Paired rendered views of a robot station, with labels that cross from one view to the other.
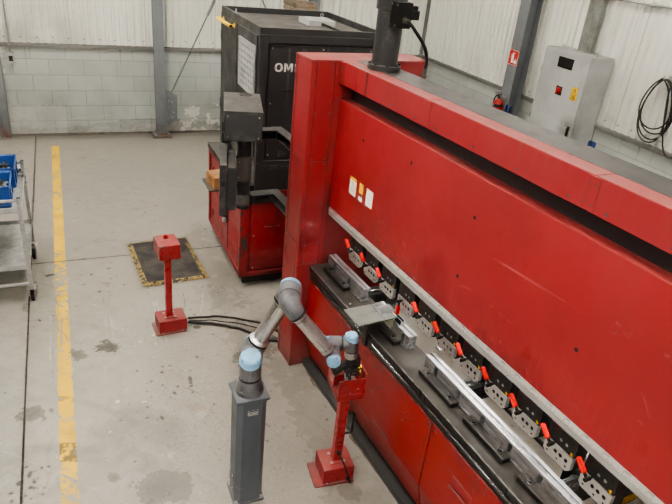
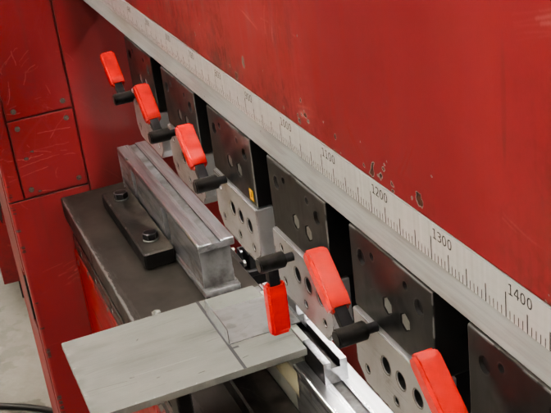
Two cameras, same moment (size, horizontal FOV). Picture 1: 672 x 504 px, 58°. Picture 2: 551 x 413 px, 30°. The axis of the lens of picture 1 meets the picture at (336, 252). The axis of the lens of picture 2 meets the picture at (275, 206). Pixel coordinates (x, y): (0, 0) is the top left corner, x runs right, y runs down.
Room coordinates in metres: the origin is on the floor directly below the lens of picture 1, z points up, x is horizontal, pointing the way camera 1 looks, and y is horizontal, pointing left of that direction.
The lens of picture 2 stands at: (2.04, -0.57, 1.68)
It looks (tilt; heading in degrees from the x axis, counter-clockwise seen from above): 25 degrees down; 10
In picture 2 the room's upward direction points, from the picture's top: 7 degrees counter-clockwise
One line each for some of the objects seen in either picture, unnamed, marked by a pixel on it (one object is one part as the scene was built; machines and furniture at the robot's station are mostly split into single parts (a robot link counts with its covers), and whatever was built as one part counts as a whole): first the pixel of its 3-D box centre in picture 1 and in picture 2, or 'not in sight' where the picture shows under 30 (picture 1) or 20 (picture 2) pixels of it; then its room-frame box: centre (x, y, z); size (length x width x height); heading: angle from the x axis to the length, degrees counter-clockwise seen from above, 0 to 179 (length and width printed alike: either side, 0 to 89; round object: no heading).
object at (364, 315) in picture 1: (370, 314); (180, 348); (3.08, -0.24, 1.00); 0.26 x 0.18 x 0.01; 120
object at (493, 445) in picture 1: (485, 438); not in sight; (2.25, -0.82, 0.89); 0.30 x 0.05 x 0.03; 30
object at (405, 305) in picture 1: (411, 298); (334, 238); (3.00, -0.46, 1.18); 0.15 x 0.09 x 0.17; 30
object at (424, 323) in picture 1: (431, 317); (431, 324); (2.83, -0.56, 1.18); 0.15 x 0.09 x 0.17; 30
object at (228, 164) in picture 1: (228, 178); not in sight; (3.93, 0.79, 1.42); 0.45 x 0.12 x 0.36; 12
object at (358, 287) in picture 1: (348, 276); (172, 211); (3.63, -0.10, 0.92); 0.50 x 0.06 x 0.10; 30
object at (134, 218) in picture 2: (336, 278); (136, 225); (3.65, -0.03, 0.89); 0.30 x 0.05 x 0.03; 30
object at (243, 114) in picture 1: (241, 162); not in sight; (4.00, 0.72, 1.53); 0.51 x 0.25 x 0.85; 12
